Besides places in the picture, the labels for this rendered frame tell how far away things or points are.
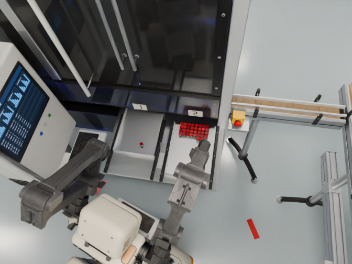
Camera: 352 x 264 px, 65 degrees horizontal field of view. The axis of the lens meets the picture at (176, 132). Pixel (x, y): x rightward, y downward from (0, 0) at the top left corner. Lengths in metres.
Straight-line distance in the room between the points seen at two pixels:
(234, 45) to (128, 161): 0.93
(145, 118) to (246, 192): 1.19
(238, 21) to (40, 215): 0.93
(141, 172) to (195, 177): 0.85
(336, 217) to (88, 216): 1.54
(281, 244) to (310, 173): 0.68
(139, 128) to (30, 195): 0.97
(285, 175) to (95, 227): 1.91
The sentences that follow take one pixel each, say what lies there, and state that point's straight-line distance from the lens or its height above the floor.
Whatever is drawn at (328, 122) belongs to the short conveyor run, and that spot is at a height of 0.91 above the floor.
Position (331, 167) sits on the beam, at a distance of 2.19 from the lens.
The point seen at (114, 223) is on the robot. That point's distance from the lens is 1.09.
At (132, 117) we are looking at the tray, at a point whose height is 0.88.
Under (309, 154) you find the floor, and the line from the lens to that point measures 2.81.
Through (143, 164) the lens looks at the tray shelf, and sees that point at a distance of 1.67.
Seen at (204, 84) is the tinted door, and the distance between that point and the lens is 1.40.
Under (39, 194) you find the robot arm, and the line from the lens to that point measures 0.96.
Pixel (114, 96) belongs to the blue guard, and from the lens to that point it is 1.67.
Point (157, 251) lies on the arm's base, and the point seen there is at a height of 1.24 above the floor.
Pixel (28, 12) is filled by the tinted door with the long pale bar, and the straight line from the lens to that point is 1.41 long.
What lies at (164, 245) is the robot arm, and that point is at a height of 1.25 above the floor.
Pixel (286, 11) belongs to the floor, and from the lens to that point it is 3.93.
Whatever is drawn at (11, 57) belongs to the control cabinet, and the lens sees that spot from 1.50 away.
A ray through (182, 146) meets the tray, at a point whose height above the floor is 0.88.
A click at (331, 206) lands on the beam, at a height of 0.55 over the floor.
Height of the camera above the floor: 2.41
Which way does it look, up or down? 62 degrees down
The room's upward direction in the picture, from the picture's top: 9 degrees counter-clockwise
